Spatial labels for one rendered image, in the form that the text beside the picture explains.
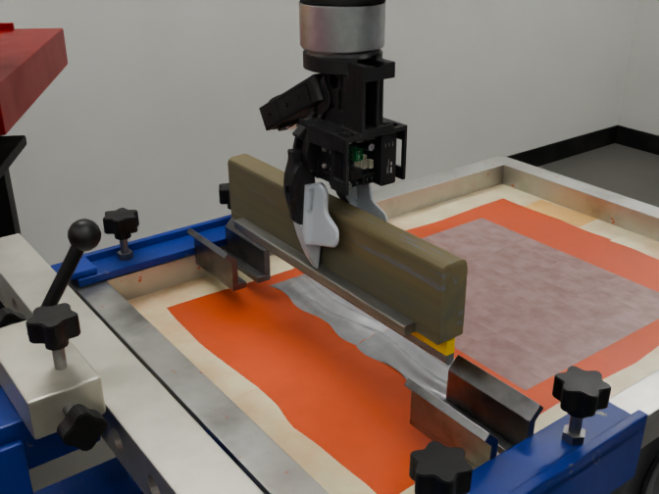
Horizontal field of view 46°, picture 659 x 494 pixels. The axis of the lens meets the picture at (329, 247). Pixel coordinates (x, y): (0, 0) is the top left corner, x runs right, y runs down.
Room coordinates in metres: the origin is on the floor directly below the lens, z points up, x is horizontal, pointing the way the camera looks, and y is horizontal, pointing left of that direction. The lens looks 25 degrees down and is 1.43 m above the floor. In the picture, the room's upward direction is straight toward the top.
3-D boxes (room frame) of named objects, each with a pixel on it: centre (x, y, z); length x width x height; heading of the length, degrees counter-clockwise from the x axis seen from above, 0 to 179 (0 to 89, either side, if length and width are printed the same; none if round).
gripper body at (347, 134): (0.69, -0.02, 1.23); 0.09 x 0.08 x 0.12; 37
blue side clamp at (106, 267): (0.92, 0.19, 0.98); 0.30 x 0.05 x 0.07; 127
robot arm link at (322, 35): (0.70, -0.01, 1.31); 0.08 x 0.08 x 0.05
